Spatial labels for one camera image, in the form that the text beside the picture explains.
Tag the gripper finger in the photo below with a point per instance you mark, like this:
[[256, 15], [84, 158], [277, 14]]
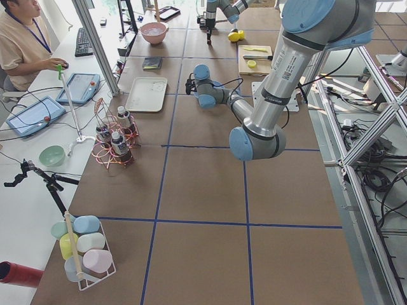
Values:
[[209, 37]]

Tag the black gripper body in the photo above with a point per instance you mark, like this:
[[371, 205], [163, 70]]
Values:
[[189, 86], [209, 18]]

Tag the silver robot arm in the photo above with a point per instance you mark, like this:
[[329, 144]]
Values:
[[230, 11], [308, 27]]

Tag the yellow lemon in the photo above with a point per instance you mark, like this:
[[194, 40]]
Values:
[[241, 35], [234, 37]]

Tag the cream bear tray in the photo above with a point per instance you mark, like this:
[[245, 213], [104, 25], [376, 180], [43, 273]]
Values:
[[146, 94]]

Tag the grey folded cloth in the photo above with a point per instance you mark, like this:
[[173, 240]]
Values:
[[152, 63]]

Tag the half lemon slice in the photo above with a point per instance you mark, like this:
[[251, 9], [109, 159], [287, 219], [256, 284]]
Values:
[[251, 64]]

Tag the pink bowl of ice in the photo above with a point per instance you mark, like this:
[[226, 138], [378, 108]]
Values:
[[154, 32]]

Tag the wooden cutting board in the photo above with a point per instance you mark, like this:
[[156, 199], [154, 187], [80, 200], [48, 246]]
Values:
[[263, 66]]

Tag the rear tea bottle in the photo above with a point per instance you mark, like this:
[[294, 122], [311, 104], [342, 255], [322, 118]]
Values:
[[124, 118]]

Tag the tea bottle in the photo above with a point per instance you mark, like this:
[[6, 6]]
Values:
[[104, 135], [124, 118], [121, 148]]

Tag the front tea bottle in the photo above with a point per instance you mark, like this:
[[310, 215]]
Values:
[[121, 148]]

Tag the left tea bottle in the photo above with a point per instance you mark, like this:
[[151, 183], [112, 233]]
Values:
[[104, 135]]

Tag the far blue teach pendant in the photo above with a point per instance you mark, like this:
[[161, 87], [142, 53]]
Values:
[[82, 87]]

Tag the blue teach pendant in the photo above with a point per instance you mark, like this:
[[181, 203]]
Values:
[[35, 117], [82, 87]]

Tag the black keyboard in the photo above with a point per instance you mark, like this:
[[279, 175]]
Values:
[[83, 45]]

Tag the mint green bowl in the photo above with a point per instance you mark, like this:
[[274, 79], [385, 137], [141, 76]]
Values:
[[52, 156]]

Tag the near blue teach pendant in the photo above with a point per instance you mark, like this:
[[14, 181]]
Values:
[[35, 117]]

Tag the seated person beige shirt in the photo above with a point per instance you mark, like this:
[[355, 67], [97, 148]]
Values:
[[25, 44]]

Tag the light blue cup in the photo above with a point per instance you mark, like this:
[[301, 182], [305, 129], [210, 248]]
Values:
[[86, 224]]

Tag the white cup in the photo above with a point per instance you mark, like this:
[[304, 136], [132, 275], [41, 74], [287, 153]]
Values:
[[90, 241]]

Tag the mint green cup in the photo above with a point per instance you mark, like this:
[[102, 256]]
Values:
[[59, 229]]

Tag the pink cup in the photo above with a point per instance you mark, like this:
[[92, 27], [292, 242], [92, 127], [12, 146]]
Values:
[[97, 260]]

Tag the yellow cup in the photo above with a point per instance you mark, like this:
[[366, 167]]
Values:
[[65, 246]]

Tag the pale blue lower cup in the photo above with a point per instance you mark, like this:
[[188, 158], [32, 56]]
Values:
[[70, 269]]

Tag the red cylinder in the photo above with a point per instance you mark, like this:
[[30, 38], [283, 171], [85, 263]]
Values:
[[16, 274]]

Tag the aluminium frame post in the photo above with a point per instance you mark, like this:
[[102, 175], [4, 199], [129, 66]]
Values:
[[87, 22]]

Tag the copper wire bottle rack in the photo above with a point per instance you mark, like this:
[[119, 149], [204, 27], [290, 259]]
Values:
[[106, 156]]

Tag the wooden rack handle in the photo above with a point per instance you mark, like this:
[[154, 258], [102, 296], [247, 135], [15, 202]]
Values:
[[79, 272]]

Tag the white wire cup rack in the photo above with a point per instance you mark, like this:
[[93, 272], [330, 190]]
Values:
[[92, 278]]

